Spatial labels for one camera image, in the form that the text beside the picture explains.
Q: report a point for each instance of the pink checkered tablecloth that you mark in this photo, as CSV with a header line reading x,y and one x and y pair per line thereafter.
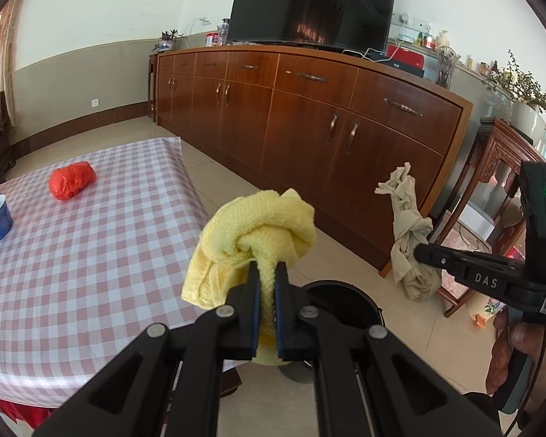
x,y
95,259

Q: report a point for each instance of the crumpled red plastic bag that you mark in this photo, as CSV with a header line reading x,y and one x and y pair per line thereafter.
x,y
73,181

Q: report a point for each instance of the wall socket with white plug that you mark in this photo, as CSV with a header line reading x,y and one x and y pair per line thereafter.
x,y
205,21

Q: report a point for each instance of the black television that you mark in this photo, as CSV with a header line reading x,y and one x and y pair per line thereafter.
x,y
277,4

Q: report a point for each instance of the glass vase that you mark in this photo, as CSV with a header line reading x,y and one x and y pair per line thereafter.
x,y
447,66

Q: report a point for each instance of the white pump bottle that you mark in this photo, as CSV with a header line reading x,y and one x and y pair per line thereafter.
x,y
443,40

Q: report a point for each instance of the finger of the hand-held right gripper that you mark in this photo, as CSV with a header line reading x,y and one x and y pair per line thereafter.
x,y
482,277

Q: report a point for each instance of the red and white tin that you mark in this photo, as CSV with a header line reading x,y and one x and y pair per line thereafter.
x,y
211,40

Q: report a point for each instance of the yellow cloth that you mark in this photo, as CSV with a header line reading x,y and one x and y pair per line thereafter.
x,y
255,218

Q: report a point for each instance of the carved wooden stand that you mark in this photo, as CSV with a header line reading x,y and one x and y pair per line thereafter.
x,y
496,145

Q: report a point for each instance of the red box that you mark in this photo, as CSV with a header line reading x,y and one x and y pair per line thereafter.
x,y
405,57

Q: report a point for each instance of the black trash bin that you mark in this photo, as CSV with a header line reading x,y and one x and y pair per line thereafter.
x,y
346,300

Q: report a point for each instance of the brown wooden sideboard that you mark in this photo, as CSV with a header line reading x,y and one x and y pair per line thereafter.
x,y
300,127

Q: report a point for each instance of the beige rag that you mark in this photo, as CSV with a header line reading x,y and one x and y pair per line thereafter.
x,y
409,232

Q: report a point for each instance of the small potted plant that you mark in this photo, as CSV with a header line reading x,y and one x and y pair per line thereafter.
x,y
168,42

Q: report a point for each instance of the person's right hand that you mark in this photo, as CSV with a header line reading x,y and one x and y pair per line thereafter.
x,y
525,339

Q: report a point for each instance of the large plant in white pot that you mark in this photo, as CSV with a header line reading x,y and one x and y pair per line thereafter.
x,y
525,120

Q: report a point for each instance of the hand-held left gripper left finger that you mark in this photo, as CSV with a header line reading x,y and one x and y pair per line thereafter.
x,y
255,314

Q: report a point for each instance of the red table skirt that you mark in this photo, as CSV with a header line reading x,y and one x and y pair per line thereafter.
x,y
18,412

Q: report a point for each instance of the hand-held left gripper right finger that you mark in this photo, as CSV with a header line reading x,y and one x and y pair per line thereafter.
x,y
280,318

